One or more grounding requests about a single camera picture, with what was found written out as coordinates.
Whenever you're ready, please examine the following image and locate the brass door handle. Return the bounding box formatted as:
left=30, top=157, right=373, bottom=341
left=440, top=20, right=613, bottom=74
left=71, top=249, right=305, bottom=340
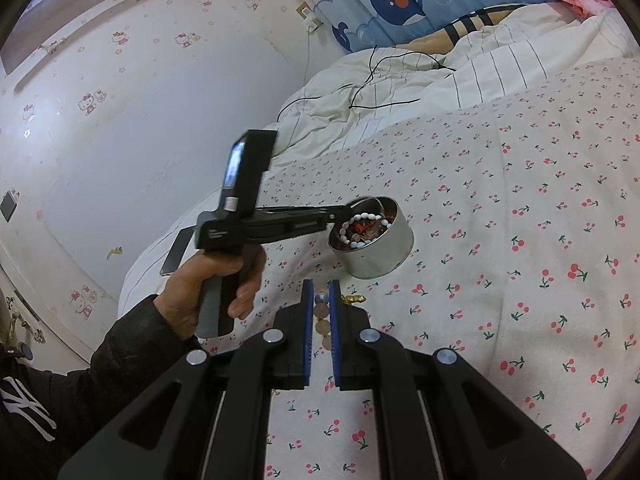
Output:
left=5, top=310, right=46, bottom=346

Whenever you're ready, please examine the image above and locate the person's black jacket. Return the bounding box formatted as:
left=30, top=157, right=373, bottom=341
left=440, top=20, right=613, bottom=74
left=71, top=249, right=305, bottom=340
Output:
left=0, top=342, right=91, bottom=480

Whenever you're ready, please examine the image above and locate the person's left forearm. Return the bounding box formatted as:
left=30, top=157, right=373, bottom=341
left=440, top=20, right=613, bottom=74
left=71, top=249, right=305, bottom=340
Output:
left=55, top=294, right=203, bottom=461

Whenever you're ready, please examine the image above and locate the red jewelry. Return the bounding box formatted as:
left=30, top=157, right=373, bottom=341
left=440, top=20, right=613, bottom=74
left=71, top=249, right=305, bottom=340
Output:
left=345, top=220, right=386, bottom=248

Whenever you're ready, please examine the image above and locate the wall socket with charger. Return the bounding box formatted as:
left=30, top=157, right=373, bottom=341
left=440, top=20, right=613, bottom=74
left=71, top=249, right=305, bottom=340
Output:
left=297, top=2, right=323, bottom=33

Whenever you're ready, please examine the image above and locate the grey smartphone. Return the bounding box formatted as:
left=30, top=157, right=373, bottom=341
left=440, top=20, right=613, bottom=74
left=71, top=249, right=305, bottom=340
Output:
left=160, top=225, right=198, bottom=277

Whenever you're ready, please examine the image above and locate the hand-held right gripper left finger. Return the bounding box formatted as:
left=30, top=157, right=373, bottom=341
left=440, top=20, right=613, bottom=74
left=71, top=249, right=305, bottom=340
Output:
left=57, top=279, right=315, bottom=480

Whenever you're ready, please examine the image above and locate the thin black cable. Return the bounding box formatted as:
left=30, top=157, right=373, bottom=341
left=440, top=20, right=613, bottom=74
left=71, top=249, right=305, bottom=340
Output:
left=347, top=45, right=446, bottom=111

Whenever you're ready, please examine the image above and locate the round metal tin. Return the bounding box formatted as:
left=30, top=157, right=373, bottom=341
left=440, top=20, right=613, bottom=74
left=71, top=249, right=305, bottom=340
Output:
left=327, top=196, right=415, bottom=280

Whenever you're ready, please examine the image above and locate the white striped quilt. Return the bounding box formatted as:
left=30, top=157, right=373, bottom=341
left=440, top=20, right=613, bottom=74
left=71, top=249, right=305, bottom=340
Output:
left=272, top=7, right=640, bottom=171

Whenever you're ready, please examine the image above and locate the person's left hand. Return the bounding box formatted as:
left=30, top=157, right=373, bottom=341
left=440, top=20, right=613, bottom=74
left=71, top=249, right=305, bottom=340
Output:
left=154, top=248, right=268, bottom=342

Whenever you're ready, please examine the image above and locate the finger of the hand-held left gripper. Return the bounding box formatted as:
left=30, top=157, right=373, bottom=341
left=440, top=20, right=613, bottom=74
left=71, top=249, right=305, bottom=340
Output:
left=247, top=198, right=375, bottom=244

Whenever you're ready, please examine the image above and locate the cherry print bedsheet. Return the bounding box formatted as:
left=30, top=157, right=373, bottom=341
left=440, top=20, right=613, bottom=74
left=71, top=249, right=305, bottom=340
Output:
left=117, top=55, right=640, bottom=480

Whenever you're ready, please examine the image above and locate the tan black striped pillow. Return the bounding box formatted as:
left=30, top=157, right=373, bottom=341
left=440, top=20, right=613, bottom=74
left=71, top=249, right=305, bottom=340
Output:
left=395, top=2, right=531, bottom=56

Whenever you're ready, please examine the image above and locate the tan bead bracelet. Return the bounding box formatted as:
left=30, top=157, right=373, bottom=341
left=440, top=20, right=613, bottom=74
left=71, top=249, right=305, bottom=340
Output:
left=312, top=292, right=333, bottom=356

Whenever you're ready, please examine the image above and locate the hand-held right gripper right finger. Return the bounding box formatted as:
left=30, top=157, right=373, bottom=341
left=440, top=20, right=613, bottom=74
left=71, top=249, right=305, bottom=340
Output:
left=327, top=280, right=586, bottom=480

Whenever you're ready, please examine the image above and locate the white bead bracelet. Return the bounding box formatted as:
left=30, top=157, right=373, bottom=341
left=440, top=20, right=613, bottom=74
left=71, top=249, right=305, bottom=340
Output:
left=336, top=212, right=393, bottom=251

